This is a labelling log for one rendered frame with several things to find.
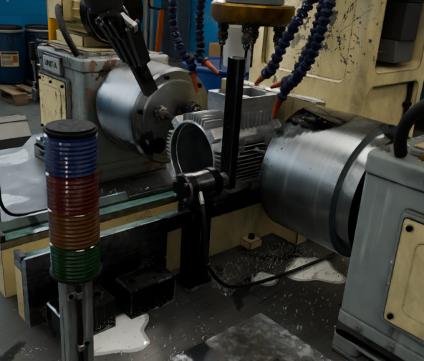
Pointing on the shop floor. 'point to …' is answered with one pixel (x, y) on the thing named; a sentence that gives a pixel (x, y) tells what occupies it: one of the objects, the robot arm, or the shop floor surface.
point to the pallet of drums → (13, 60)
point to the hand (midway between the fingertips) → (144, 78)
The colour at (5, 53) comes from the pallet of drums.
